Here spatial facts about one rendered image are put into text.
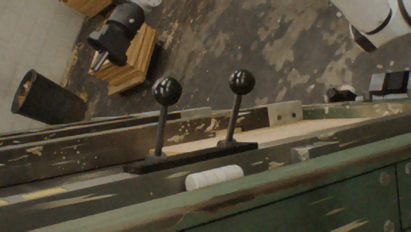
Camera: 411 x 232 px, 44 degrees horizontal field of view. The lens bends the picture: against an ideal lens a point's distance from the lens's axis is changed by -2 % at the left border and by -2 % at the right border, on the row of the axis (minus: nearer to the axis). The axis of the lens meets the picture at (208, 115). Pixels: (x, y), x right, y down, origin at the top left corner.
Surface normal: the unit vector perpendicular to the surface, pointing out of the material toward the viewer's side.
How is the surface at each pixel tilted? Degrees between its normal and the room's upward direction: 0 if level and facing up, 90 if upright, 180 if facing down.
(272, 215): 90
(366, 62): 0
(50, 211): 90
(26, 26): 90
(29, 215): 90
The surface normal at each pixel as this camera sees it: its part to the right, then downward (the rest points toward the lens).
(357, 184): 0.58, -0.03
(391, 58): -0.76, -0.40
